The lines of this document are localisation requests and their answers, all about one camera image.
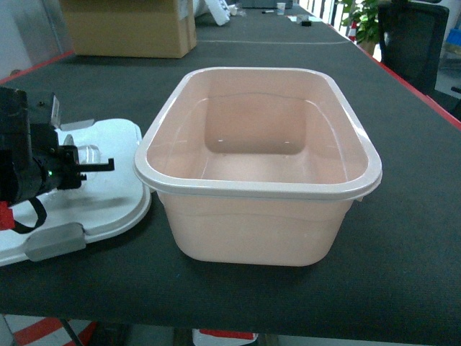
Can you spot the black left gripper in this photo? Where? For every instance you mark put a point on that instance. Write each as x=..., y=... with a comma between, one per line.
x=33, y=162

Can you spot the white box lid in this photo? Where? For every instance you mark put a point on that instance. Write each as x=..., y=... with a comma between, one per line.
x=107, y=203

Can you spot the pink plastic storage box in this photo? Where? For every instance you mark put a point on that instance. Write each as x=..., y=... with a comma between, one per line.
x=257, y=165

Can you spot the brown cardboard box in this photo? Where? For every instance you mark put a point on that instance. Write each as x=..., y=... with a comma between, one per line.
x=133, y=29

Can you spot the green potted plant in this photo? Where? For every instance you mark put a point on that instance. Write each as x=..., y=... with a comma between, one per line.
x=362, y=21

